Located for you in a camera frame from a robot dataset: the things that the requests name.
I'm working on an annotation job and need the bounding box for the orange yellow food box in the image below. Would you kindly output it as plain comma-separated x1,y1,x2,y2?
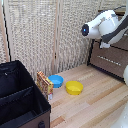
35,70,55,101

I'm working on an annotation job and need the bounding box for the brown drawer with cabinet interior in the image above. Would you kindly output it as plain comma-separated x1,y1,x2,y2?
94,34,128,52

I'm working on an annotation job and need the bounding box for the brown drawer front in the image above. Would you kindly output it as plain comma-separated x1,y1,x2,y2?
89,41,128,80

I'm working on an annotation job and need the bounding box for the blue bowl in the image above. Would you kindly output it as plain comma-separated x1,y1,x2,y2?
48,74,64,89

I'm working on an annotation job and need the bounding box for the yellow bowl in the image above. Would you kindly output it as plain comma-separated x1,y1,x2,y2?
65,80,84,96

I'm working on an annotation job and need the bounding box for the black fabric storage box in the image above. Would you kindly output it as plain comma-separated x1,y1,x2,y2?
0,59,52,128

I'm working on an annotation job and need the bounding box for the silver drawer handle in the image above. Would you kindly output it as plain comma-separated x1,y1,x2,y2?
96,54,122,67

